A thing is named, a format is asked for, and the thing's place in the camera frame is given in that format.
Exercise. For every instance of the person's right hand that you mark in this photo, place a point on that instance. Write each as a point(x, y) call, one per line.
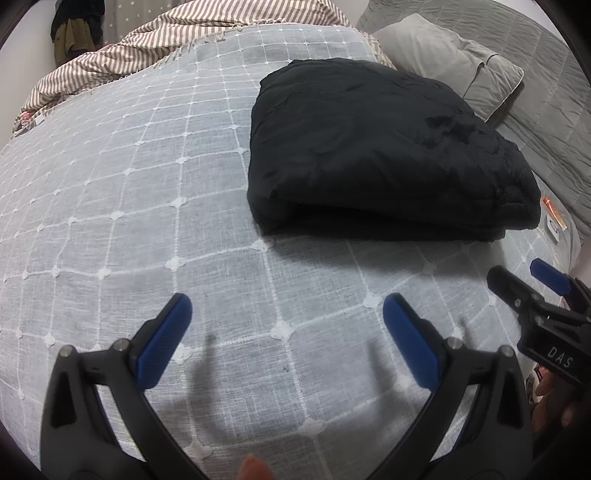
point(551, 406)

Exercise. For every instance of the grey pillow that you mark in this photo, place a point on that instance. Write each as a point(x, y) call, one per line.
point(438, 55)

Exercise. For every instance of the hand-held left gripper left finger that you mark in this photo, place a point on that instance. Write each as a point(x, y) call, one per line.
point(166, 341)

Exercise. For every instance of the small pink item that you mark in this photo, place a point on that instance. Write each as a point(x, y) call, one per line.
point(28, 121)

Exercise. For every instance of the small orange white packet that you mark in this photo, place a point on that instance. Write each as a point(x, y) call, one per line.
point(553, 224)

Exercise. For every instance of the pale checked blanket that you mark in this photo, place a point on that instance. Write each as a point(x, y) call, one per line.
point(138, 207)

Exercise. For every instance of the person's left hand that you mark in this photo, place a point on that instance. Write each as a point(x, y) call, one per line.
point(253, 468)

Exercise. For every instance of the dark hanging clothes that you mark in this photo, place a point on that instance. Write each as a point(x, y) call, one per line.
point(74, 27)

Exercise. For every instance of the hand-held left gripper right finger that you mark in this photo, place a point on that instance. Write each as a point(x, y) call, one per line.
point(411, 341)

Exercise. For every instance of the black puffer jacket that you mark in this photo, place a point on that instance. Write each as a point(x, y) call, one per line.
point(369, 138)

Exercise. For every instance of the star print curtain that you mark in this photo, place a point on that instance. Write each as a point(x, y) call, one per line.
point(134, 14)

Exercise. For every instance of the striped duvet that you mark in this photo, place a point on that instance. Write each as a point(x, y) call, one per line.
point(194, 18)

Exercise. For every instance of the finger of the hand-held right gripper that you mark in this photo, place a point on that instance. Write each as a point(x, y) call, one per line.
point(512, 288)
point(549, 276)

